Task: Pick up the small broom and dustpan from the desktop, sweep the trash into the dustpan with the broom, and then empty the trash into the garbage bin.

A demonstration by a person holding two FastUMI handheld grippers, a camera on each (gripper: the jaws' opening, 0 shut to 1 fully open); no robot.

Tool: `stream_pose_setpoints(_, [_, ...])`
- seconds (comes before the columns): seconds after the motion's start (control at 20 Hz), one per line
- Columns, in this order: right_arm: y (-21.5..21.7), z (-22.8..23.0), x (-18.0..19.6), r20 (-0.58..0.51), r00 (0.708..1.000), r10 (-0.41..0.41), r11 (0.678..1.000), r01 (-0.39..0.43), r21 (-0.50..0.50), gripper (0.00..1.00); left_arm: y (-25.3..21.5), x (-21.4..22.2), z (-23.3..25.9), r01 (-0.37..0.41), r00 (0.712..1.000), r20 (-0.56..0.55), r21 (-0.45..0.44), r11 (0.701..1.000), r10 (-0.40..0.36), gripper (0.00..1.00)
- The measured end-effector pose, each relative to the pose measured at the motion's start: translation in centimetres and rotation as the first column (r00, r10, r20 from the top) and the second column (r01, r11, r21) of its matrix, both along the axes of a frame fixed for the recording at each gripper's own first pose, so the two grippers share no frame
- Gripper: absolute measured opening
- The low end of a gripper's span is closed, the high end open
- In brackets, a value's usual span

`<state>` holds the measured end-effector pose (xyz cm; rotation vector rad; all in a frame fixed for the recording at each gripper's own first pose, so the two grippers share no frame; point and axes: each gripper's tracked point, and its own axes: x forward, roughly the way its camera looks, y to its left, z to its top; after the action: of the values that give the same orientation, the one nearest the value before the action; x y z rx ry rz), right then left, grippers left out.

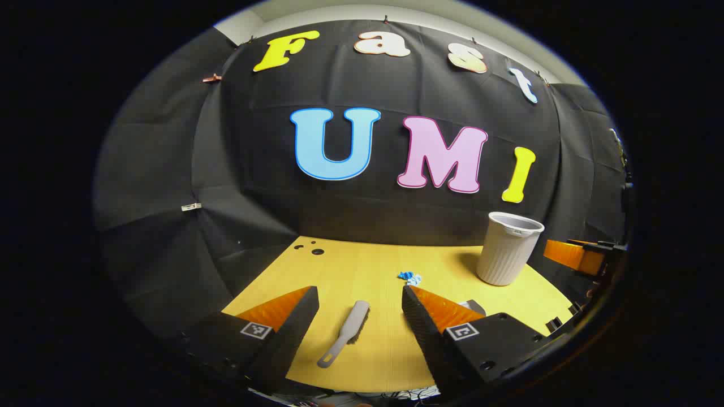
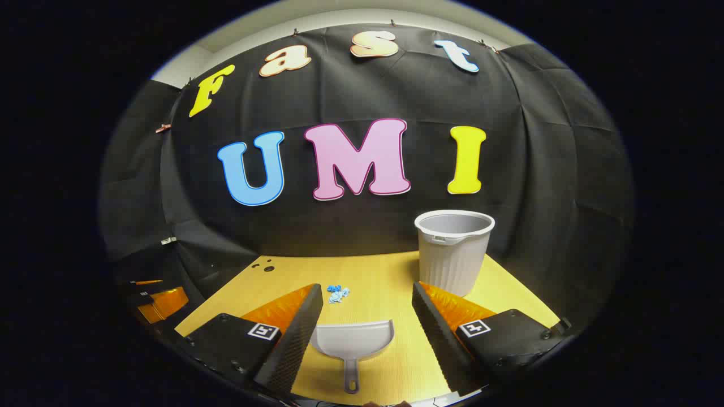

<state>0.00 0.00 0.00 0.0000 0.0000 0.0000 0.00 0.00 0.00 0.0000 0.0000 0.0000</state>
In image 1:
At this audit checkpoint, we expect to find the yellow wooden desktop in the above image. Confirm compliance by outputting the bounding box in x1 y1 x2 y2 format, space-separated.
221 236 575 395

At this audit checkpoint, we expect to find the small grey broom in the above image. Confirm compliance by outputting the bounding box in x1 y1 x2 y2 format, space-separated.
317 300 371 369

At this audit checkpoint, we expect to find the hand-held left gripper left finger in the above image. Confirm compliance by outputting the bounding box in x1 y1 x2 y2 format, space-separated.
170 285 320 396

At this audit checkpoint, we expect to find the white ribbed garbage bin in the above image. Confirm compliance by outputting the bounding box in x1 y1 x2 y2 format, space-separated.
476 211 545 287

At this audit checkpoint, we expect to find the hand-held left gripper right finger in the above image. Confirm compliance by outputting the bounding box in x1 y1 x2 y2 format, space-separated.
402 285 549 399

